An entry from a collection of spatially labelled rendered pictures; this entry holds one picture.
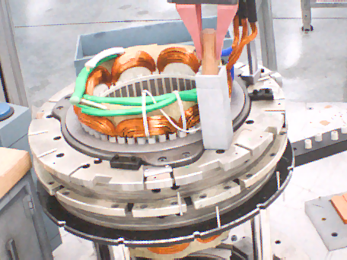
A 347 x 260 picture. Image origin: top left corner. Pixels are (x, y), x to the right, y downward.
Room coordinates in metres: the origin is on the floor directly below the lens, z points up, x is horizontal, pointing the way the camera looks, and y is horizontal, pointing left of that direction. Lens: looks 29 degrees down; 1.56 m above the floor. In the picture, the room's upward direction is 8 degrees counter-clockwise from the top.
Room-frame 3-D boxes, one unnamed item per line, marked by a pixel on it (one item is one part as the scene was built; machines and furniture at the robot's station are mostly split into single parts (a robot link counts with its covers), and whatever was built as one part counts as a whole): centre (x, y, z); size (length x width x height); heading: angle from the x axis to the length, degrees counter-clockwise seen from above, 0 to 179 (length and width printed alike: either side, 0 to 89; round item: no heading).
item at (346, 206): (1.04, -0.27, 0.80); 0.07 x 0.05 x 0.01; 7
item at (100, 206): (0.78, 0.10, 1.06); 0.09 x 0.04 x 0.01; 67
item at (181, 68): (0.97, -0.02, 1.12); 0.05 x 0.01 x 0.02; 67
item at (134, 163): (0.78, 0.05, 1.10); 0.03 x 0.01 x 0.01; 67
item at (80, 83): (0.91, 0.09, 1.15); 0.15 x 0.04 x 0.02; 157
